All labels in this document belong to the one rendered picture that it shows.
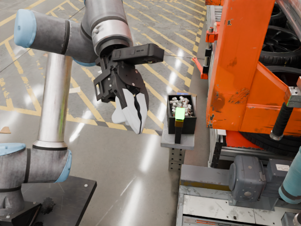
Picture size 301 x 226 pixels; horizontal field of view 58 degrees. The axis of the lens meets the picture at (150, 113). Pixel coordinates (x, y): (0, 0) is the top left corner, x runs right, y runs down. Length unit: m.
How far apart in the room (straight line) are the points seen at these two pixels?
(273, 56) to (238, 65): 1.04
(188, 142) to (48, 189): 0.74
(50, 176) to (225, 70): 0.87
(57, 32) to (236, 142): 1.28
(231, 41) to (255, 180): 0.65
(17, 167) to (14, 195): 0.12
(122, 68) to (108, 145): 1.49
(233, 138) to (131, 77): 1.24
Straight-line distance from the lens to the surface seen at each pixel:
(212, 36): 2.44
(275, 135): 1.07
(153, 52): 0.52
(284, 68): 2.08
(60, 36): 0.73
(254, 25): 1.12
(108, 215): 1.68
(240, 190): 1.41
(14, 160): 1.25
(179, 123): 1.28
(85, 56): 0.76
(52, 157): 1.25
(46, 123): 1.26
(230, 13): 1.10
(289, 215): 1.65
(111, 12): 0.65
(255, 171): 1.41
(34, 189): 1.50
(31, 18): 0.74
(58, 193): 1.45
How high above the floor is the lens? 1.44
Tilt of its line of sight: 39 degrees down
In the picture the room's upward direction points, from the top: straight up
